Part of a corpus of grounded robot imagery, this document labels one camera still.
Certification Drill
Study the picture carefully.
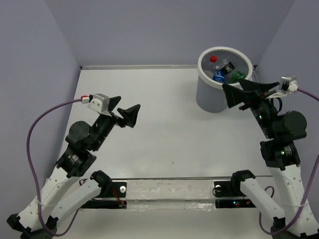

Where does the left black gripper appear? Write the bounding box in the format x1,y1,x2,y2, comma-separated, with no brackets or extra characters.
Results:
90,96,141,151

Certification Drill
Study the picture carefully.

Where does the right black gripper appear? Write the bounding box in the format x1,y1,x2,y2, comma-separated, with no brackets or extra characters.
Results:
223,77,280,139

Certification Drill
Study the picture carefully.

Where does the green plastic bottle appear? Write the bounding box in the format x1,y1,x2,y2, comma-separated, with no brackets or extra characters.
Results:
231,71,246,84

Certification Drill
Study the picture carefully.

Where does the blue label bottle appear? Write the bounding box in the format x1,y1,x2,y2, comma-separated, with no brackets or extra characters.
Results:
212,65,225,84

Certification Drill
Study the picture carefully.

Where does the black cap clear bottle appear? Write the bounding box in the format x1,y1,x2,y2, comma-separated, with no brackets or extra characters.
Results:
219,58,235,75

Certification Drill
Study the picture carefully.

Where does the red label water bottle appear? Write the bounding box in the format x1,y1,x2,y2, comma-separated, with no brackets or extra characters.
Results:
202,55,217,78

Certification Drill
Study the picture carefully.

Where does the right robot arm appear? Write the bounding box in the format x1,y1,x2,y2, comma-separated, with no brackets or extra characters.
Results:
222,77,319,239

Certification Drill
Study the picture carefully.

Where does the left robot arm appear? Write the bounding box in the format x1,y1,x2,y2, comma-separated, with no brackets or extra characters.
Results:
7,94,141,239

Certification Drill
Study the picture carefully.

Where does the white round bin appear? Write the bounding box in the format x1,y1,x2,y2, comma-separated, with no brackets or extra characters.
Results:
196,46,253,113

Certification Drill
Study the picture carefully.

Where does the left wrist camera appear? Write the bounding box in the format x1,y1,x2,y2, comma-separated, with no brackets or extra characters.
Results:
88,93,111,116

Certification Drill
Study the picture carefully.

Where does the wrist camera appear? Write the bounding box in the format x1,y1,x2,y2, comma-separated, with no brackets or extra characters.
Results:
267,76,299,99
88,93,111,116

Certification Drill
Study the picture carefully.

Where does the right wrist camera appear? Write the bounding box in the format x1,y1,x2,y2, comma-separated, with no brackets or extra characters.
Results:
267,76,299,99

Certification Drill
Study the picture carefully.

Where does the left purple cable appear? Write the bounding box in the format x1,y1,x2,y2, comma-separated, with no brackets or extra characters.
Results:
26,94,90,237

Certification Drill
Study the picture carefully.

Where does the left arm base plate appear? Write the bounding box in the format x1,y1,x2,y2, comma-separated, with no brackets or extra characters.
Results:
81,180,127,209

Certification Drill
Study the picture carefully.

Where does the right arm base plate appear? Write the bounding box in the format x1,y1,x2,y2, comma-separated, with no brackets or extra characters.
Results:
212,181,256,209

